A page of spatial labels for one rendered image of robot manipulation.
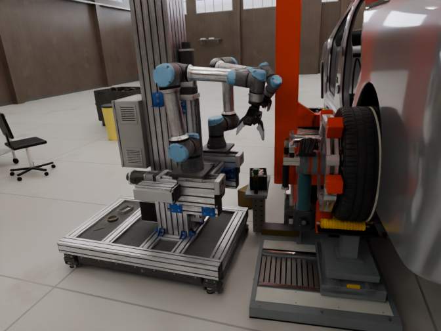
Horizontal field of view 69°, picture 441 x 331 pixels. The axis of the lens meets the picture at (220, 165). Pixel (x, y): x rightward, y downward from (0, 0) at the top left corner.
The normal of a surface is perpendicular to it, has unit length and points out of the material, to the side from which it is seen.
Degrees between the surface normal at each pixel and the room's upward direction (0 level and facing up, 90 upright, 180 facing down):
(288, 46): 90
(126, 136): 90
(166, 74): 82
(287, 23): 90
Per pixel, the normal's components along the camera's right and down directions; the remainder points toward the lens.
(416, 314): -0.04, -0.94
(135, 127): -0.30, 0.33
